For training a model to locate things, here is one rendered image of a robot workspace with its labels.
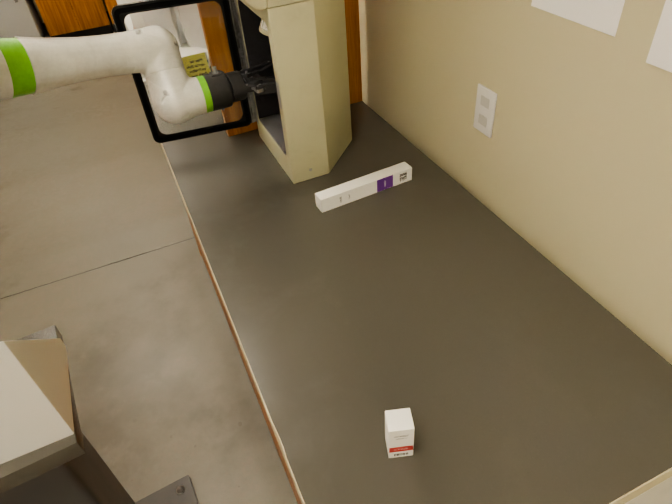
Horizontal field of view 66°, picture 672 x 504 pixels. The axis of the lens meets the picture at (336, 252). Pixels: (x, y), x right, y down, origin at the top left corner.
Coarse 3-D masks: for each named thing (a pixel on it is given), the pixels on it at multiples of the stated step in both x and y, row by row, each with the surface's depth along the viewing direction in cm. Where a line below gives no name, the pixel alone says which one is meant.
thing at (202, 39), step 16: (128, 16) 137; (144, 16) 138; (160, 16) 139; (176, 16) 140; (192, 16) 141; (208, 16) 142; (176, 32) 142; (192, 32) 144; (208, 32) 145; (224, 32) 146; (192, 48) 146; (208, 48) 147; (224, 48) 149; (192, 64) 149; (208, 64) 150; (224, 64) 151; (144, 80) 148; (208, 112) 159; (224, 112) 160; (240, 112) 162; (160, 128) 158; (176, 128) 159; (192, 128) 161
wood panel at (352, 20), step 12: (348, 0) 161; (348, 12) 163; (348, 24) 166; (348, 36) 168; (348, 48) 171; (348, 60) 173; (360, 60) 175; (348, 72) 176; (360, 72) 178; (360, 84) 180; (360, 96) 183; (228, 132) 171; (240, 132) 172
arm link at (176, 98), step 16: (160, 80) 126; (176, 80) 127; (192, 80) 131; (160, 96) 127; (176, 96) 127; (192, 96) 129; (208, 96) 131; (160, 112) 129; (176, 112) 129; (192, 112) 131
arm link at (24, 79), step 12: (0, 48) 103; (12, 48) 105; (24, 48) 106; (0, 60) 103; (12, 60) 104; (24, 60) 106; (0, 72) 103; (12, 72) 104; (24, 72) 106; (0, 84) 104; (12, 84) 105; (24, 84) 107; (0, 96) 106; (12, 96) 108
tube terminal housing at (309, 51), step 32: (288, 0) 118; (320, 0) 123; (288, 32) 122; (320, 32) 127; (288, 64) 126; (320, 64) 130; (288, 96) 131; (320, 96) 135; (288, 128) 137; (320, 128) 141; (288, 160) 145; (320, 160) 147
